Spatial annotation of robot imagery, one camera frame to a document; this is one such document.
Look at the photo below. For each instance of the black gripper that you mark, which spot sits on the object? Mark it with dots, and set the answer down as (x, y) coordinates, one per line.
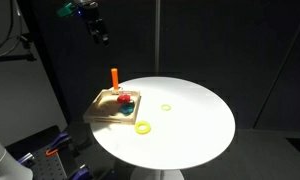
(96, 20)

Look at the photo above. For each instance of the orange peg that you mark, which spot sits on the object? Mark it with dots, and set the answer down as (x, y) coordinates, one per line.
(114, 78)

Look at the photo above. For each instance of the grey vertical pole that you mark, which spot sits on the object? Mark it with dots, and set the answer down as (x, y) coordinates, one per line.
(157, 33)

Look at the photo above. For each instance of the white table pedestal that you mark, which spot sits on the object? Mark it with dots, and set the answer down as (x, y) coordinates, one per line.
(156, 175)

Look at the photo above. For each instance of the black tripod bar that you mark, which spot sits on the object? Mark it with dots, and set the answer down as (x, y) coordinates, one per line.
(13, 57)

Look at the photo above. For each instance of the wooden tray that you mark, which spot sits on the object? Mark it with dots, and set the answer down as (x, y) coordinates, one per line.
(103, 111)

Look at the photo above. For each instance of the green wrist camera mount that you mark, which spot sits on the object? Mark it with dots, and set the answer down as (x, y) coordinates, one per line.
(66, 10)

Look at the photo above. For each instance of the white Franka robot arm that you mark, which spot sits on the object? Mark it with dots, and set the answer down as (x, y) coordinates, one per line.
(3, 160)

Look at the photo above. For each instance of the black perforated breadboard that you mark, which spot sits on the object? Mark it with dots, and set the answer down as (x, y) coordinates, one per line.
(45, 166)

